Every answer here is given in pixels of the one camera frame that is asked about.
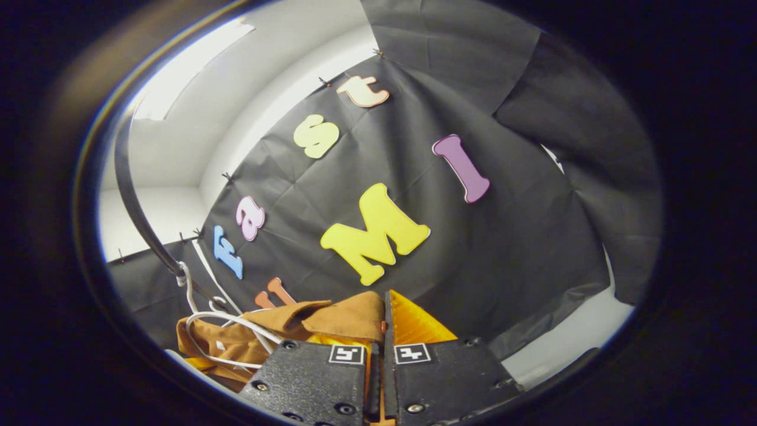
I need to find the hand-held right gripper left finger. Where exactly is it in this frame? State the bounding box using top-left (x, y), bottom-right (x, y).
top-left (240, 334), bottom-right (382, 426)

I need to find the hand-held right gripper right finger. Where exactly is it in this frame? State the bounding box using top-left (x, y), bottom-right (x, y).
top-left (384, 290), bottom-right (524, 426)

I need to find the brown collared shirt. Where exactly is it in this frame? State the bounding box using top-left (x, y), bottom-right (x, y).
top-left (176, 291), bottom-right (386, 394)

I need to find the large white clothes hanger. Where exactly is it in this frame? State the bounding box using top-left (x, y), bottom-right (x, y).
top-left (176, 260), bottom-right (286, 370)

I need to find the black clothes rack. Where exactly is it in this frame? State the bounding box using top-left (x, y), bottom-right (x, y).
top-left (114, 112), bottom-right (228, 305)

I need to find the black backdrop cloth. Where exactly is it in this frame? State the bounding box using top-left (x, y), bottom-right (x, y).
top-left (106, 0), bottom-right (663, 362)

